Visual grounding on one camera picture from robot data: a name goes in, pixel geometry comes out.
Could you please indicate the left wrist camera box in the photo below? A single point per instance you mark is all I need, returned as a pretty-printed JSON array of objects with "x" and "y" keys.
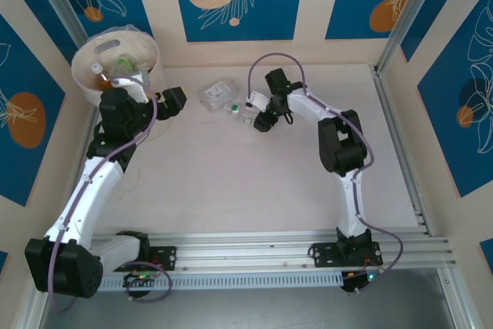
[{"x": 133, "y": 90}]

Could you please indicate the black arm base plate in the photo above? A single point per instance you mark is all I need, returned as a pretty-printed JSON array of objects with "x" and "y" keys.
[
  {"x": 165, "y": 257},
  {"x": 319, "y": 256}
]

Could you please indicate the aluminium table side rail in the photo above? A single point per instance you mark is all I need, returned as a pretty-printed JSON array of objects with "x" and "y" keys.
[{"x": 390, "y": 113}]

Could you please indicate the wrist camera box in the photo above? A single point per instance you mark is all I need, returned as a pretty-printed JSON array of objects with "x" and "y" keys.
[
  {"x": 133, "y": 90},
  {"x": 258, "y": 98}
]

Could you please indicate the clear plastic bin liner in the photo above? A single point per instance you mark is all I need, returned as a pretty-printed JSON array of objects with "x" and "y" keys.
[{"x": 129, "y": 28}]

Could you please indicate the aluminium mounting rail frame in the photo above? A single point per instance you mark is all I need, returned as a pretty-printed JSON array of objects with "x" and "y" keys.
[{"x": 239, "y": 252}]

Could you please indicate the small black controller board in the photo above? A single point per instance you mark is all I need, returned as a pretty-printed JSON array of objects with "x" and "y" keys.
[
  {"x": 358, "y": 280},
  {"x": 138, "y": 279}
]

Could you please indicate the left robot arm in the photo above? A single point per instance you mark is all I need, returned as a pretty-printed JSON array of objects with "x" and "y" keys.
[{"x": 92, "y": 190}]

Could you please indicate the clear bottle green cap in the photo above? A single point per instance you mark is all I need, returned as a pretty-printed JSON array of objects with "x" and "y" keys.
[{"x": 242, "y": 115}]

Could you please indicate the cream plastic waste bin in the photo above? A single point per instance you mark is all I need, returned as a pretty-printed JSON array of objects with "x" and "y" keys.
[{"x": 135, "y": 44}]

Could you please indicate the crushed clear bottle green label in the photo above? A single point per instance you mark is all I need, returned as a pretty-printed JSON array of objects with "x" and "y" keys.
[{"x": 123, "y": 64}]

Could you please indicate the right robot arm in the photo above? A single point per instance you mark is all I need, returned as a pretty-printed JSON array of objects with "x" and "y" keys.
[{"x": 350, "y": 205}]

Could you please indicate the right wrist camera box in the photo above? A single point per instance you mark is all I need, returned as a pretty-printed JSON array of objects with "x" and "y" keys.
[{"x": 258, "y": 98}]

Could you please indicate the aluminium frame leg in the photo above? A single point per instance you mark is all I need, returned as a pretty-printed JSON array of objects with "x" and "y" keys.
[
  {"x": 29, "y": 315},
  {"x": 454, "y": 298}
]

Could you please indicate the clear bottle white label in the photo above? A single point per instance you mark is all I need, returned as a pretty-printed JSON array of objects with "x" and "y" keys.
[{"x": 217, "y": 92}]

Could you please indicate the tea bottle red label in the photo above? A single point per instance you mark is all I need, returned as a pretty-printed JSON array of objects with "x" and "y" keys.
[{"x": 103, "y": 81}]

